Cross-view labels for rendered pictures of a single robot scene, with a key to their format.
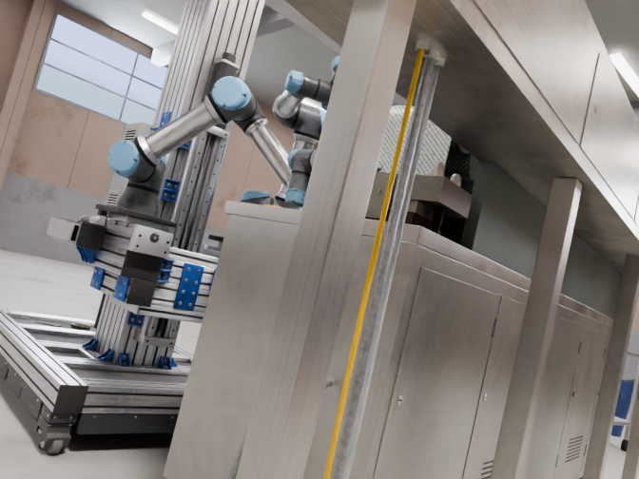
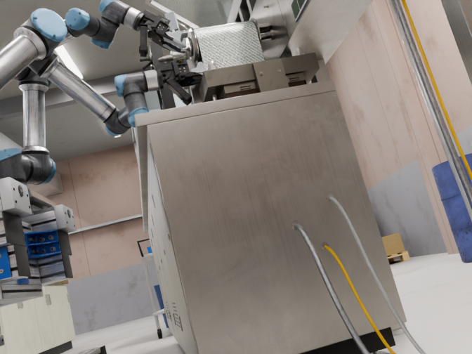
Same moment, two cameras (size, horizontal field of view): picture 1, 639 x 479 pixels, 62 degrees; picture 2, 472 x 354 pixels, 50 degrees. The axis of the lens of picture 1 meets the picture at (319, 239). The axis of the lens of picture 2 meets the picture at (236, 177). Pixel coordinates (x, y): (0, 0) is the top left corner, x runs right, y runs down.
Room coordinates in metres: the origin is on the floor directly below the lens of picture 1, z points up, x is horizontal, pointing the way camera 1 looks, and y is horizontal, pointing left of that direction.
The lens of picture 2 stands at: (0.49, 1.32, 0.35)
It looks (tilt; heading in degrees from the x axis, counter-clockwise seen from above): 11 degrees up; 307
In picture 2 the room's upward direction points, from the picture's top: 14 degrees counter-clockwise
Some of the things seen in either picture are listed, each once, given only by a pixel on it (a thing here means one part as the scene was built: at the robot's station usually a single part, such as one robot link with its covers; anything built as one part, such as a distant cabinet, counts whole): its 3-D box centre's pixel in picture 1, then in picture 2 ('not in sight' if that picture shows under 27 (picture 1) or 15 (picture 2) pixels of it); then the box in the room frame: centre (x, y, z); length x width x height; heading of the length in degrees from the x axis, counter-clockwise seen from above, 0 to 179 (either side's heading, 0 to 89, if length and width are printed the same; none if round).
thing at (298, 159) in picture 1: (305, 161); (130, 85); (1.76, 0.11, 1.11); 0.11 x 0.08 x 0.09; 50
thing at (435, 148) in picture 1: (407, 165); (235, 67); (1.50, -0.19, 1.11); 0.23 x 0.01 x 0.18; 50
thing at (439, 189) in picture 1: (386, 192); (258, 79); (1.39, -0.14, 1.00); 0.40 x 0.16 x 0.06; 50
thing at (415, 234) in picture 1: (491, 288); (200, 187); (2.32, -0.77, 0.88); 2.52 x 0.66 x 0.04; 140
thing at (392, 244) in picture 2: not in sight; (367, 255); (3.98, -6.05, 0.20); 1.18 x 0.85 x 0.41; 132
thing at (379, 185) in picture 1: (369, 196); (270, 76); (1.31, -0.09, 0.97); 0.10 x 0.03 x 0.11; 50
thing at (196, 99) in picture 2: not in sight; (193, 98); (1.68, -0.13, 1.05); 0.06 x 0.05 x 0.31; 50
